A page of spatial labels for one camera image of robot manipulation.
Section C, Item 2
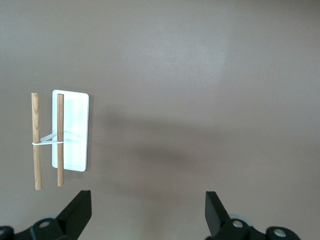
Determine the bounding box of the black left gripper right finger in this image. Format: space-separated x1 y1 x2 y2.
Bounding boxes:
204 191 300 240

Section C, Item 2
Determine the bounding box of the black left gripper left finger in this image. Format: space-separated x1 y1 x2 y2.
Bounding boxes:
0 190 92 240

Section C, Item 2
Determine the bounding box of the white rack with wooden bars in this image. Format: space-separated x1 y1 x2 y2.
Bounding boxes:
31 89 90 191

